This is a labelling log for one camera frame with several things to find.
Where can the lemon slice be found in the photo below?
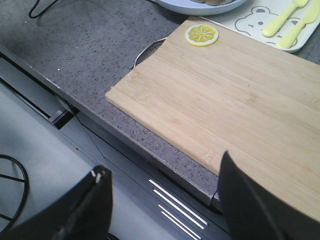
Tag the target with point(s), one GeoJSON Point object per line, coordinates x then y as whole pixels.
{"type": "Point", "coordinates": [201, 35]}

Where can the metal cutting board handle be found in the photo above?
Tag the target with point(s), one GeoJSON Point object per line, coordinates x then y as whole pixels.
{"type": "Point", "coordinates": [148, 51]}

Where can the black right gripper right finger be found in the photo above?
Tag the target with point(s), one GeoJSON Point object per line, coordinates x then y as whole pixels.
{"type": "Point", "coordinates": [253, 213]}

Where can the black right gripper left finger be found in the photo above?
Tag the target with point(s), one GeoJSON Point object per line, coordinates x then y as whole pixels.
{"type": "Point", "coordinates": [83, 213]}

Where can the white bear tray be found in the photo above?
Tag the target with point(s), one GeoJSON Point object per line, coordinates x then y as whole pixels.
{"type": "Point", "coordinates": [254, 15]}

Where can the bottom bread slice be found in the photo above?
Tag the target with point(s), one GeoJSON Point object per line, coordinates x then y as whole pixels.
{"type": "Point", "coordinates": [214, 2]}

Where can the wooden cutting board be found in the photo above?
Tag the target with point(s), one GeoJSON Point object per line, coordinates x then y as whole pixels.
{"type": "Point", "coordinates": [237, 95]}

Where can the yellow plastic fork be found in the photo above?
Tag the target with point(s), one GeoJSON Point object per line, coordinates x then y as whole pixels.
{"type": "Point", "coordinates": [272, 28]}

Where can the light blue round plate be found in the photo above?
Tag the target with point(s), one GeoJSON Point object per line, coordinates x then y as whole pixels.
{"type": "Point", "coordinates": [192, 8]}

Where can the yellow plastic knife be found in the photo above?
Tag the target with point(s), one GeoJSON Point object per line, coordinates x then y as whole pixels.
{"type": "Point", "coordinates": [309, 17]}

